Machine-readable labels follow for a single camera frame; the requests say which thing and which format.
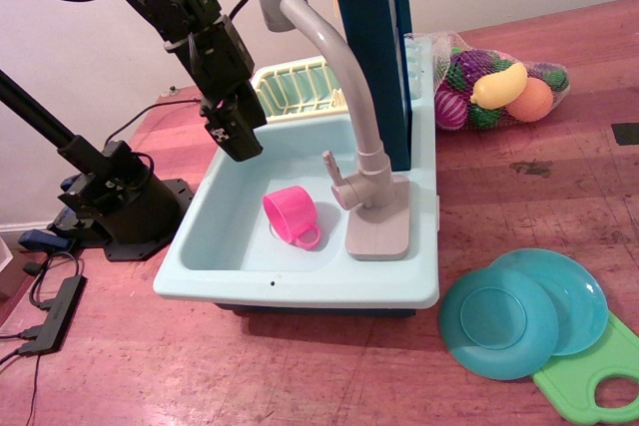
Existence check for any teal plastic plate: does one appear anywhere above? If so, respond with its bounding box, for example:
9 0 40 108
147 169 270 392
439 267 559 380
490 248 608 356

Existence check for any grey toy faucet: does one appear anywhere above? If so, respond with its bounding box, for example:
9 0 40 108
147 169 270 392
259 0 410 260

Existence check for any pink plastic toy cup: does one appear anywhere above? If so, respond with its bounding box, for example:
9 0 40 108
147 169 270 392
262 186 321 250

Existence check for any light blue toy sink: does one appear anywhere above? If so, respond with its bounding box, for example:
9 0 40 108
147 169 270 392
153 64 439 309

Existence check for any yellow dish drying rack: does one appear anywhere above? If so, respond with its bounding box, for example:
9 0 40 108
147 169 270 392
252 56 347 123

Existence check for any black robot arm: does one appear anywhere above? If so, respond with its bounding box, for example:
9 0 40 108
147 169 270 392
60 0 267 162

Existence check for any mesh bag of toy produce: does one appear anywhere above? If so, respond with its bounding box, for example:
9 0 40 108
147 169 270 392
404 32 570 132

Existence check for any yellow toy banana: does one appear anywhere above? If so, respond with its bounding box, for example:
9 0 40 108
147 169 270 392
470 63 527 110

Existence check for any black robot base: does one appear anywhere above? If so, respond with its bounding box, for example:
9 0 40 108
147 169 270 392
48 136 194 262

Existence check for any rear teal plastic plate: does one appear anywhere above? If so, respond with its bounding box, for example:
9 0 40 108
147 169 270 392
490 248 608 356

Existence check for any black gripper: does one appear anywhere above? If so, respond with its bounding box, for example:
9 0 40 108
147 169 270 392
166 15 267 162

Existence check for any black USB hub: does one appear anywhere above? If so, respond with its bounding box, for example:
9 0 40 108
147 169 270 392
1 274 87 364

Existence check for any green plastic cutting board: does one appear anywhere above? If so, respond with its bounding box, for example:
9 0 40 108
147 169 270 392
531 314 638 425

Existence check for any blue clamp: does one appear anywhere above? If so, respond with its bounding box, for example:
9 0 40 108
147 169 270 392
18 229 73 252

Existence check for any front teal plastic plate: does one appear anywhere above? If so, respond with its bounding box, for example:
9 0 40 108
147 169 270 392
439 267 559 380

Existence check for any black tape patch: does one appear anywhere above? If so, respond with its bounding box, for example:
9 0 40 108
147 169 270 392
611 123 639 146

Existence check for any orange toy fruit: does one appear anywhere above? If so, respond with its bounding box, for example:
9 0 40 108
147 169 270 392
506 78 553 123

